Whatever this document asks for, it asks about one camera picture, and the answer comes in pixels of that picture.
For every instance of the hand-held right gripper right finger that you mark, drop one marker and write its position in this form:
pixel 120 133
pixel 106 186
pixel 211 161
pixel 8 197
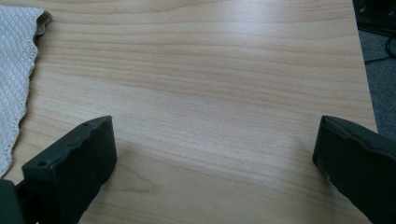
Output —
pixel 358 168

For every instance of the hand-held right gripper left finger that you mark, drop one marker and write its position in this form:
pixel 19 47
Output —
pixel 71 174

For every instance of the white quilted cloth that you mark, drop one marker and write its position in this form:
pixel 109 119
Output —
pixel 12 68

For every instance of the black metal stand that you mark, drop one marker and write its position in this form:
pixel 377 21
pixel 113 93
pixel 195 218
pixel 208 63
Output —
pixel 373 15

